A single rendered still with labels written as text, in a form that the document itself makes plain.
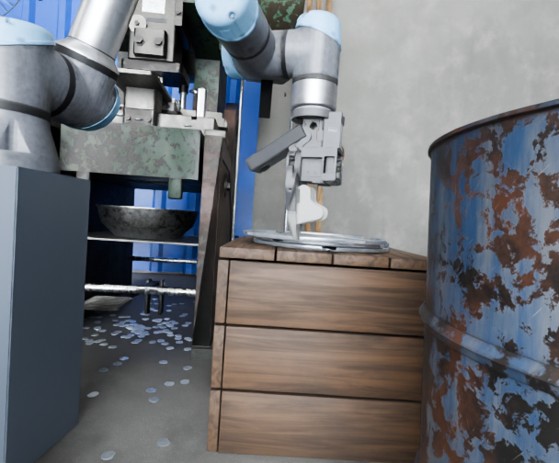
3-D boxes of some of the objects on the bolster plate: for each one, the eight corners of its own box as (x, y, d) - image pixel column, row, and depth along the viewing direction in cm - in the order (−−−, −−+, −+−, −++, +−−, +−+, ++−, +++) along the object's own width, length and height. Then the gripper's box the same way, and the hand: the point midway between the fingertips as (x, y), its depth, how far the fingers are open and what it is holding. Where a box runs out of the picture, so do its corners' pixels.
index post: (204, 117, 122) (206, 86, 122) (195, 117, 122) (197, 85, 122) (205, 119, 125) (207, 89, 125) (196, 118, 125) (198, 88, 125)
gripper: (339, 104, 59) (329, 244, 59) (347, 120, 67) (337, 242, 68) (284, 106, 61) (275, 240, 62) (299, 120, 70) (290, 238, 71)
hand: (292, 232), depth 66 cm, fingers closed, pressing on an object
